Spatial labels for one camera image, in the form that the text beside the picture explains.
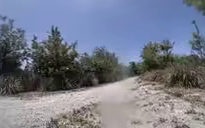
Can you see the green trees behind grass bank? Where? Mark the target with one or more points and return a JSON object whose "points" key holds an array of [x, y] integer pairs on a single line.
{"points": [[156, 55]]}

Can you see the pale stony dirt path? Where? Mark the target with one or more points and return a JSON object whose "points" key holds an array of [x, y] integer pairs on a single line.
{"points": [[116, 106]]}

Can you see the overhanging green tree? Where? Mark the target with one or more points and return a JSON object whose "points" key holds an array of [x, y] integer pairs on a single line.
{"points": [[203, 6]]}

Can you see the dry brown grass bank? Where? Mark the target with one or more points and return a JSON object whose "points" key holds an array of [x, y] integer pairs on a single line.
{"points": [[183, 76]]}

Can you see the row of green trees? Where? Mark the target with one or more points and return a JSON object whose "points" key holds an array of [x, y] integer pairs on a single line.
{"points": [[53, 60]]}

